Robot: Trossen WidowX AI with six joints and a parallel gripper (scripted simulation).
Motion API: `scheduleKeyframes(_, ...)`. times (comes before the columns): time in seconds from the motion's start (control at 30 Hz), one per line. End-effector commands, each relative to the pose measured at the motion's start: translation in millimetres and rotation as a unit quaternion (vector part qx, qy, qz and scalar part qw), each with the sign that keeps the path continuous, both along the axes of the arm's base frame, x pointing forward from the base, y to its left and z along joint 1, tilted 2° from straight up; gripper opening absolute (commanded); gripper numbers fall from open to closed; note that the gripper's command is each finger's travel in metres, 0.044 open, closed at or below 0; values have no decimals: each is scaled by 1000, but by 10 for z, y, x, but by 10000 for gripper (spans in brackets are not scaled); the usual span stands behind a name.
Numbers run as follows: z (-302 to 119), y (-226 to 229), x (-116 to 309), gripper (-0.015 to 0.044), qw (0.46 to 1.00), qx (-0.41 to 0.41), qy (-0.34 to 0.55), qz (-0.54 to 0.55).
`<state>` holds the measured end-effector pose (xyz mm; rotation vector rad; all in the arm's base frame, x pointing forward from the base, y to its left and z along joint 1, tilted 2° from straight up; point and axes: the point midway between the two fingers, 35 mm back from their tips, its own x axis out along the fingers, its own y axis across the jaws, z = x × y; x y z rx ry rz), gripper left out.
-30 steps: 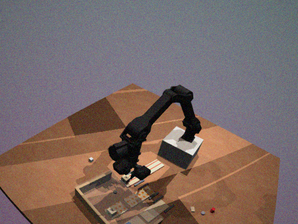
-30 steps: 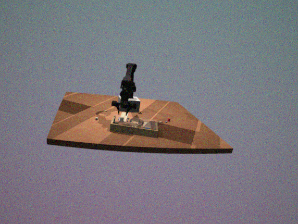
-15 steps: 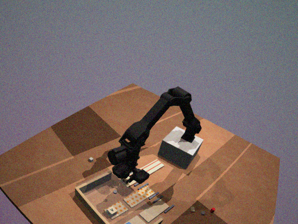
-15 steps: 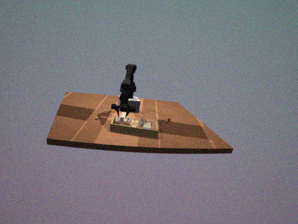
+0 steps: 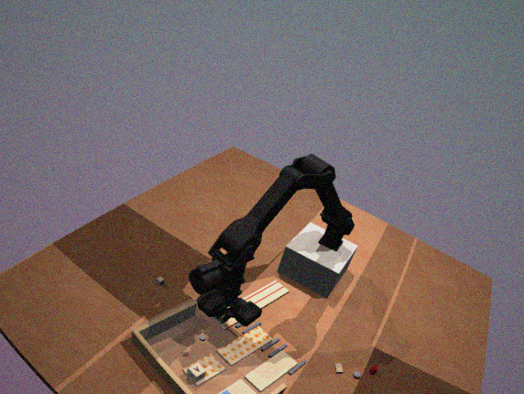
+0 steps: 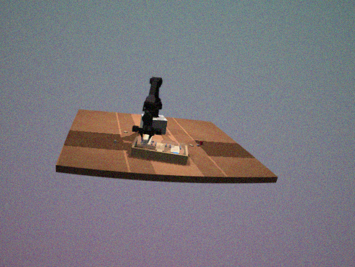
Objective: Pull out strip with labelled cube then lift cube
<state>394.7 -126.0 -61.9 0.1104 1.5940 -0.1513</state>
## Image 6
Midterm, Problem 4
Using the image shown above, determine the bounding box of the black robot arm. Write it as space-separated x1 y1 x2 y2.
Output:
142 77 163 135

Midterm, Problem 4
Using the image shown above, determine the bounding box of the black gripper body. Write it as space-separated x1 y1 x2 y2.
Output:
132 120 161 135

